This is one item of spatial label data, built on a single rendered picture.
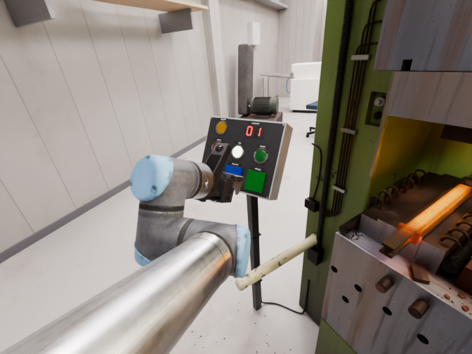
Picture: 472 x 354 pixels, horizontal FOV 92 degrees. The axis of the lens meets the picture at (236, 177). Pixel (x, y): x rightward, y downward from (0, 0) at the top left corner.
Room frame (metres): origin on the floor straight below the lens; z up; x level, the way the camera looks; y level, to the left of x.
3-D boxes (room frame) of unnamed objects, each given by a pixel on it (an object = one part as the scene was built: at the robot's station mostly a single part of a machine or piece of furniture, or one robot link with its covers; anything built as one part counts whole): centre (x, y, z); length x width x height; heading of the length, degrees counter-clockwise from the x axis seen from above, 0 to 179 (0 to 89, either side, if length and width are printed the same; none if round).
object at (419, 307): (0.31, -0.40, 0.87); 0.04 x 0.03 x 0.03; 120
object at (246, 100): (4.94, -0.61, 0.79); 0.97 x 0.93 x 1.58; 61
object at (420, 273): (0.36, -0.42, 0.92); 0.04 x 0.03 x 0.01; 154
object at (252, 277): (0.70, -0.16, 0.62); 0.44 x 0.05 x 0.05; 120
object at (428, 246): (0.55, -0.59, 0.96); 0.42 x 0.20 x 0.09; 120
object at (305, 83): (5.96, -1.97, 0.56); 2.36 x 0.62 x 1.11; 61
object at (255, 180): (0.73, -0.07, 1.01); 0.07 x 0.05 x 0.07; 55
